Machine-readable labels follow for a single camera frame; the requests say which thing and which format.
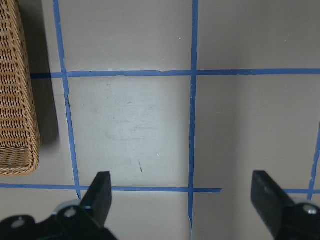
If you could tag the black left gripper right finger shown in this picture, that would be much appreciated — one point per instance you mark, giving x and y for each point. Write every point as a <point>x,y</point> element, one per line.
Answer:
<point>269,201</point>

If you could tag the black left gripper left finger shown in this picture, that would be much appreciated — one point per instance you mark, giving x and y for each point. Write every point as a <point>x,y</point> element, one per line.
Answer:
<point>98,199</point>

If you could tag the brown wicker basket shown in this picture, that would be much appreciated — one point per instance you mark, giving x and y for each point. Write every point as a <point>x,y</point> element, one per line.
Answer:
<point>19,131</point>

